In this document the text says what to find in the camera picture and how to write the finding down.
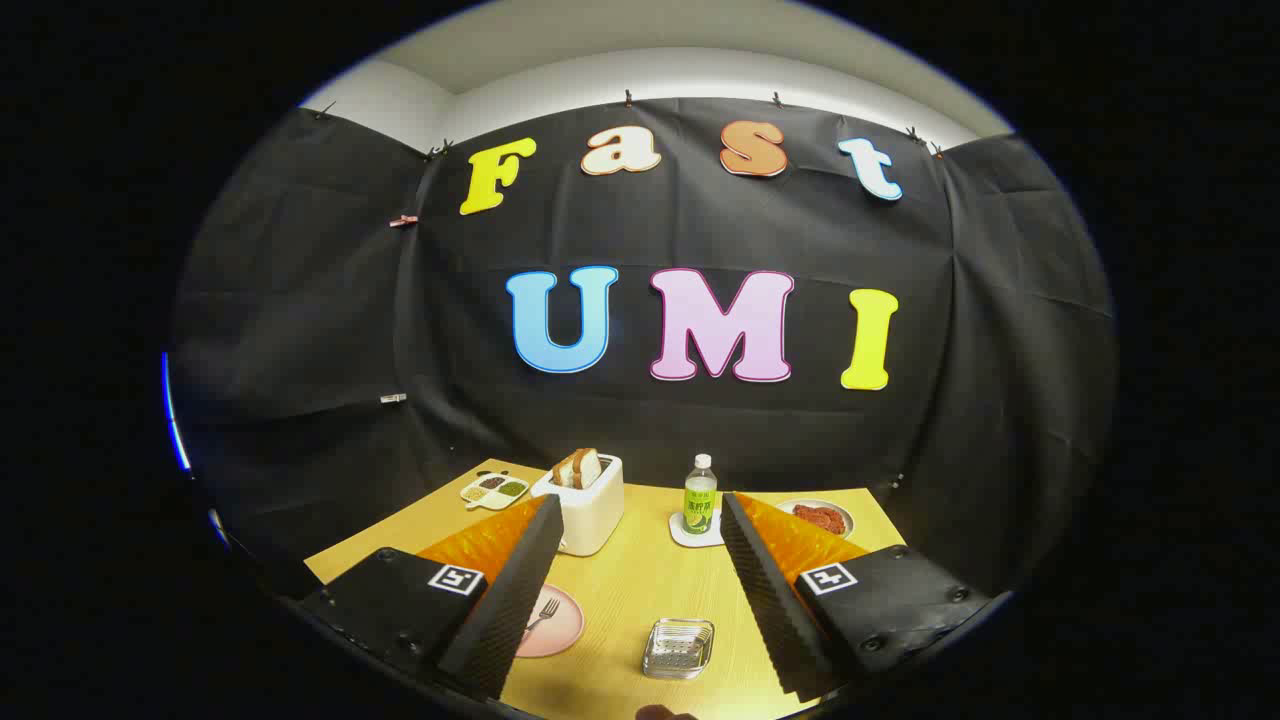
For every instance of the toasted bread slice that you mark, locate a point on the toasted bread slice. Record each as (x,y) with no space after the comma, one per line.
(589,466)
(564,471)

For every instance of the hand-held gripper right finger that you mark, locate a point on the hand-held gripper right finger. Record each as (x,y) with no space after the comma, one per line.
(765,590)

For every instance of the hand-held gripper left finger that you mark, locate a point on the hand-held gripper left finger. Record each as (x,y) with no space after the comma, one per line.
(510,590)

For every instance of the green label drink bottle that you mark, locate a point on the green label drink bottle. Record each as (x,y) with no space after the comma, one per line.
(700,505)

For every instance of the white coaster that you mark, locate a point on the white coaster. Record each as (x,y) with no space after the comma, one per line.
(700,540)

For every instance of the black backdrop cloth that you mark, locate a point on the black backdrop cloth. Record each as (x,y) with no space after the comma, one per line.
(400,330)

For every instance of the white divided condiment tray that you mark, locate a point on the white divided condiment tray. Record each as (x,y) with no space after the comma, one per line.
(494,489)

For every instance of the white plate of food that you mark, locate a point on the white plate of food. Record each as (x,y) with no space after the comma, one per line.
(822,517)

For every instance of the white toaster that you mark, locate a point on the white toaster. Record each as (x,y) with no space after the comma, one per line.
(590,515)

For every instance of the pink plate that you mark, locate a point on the pink plate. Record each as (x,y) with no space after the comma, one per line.
(560,635)

